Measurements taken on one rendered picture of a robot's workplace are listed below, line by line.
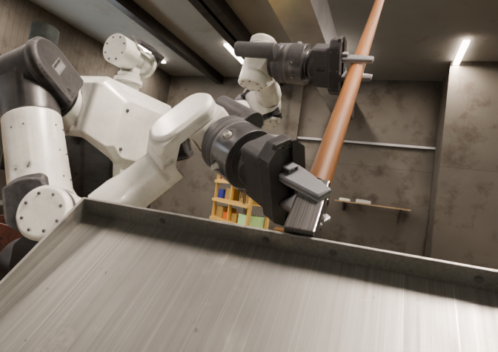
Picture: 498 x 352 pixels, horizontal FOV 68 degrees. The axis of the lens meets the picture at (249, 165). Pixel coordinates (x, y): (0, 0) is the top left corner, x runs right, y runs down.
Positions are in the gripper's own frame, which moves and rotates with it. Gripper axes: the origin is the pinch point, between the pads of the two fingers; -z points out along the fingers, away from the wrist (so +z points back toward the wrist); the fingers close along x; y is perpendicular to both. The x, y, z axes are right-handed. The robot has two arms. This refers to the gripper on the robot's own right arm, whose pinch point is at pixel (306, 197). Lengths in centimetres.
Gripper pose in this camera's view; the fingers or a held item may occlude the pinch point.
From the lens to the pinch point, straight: 44.3
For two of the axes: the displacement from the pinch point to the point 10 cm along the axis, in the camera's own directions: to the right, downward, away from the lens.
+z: -5.7, -4.0, 7.1
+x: 1.0, 8.3, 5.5
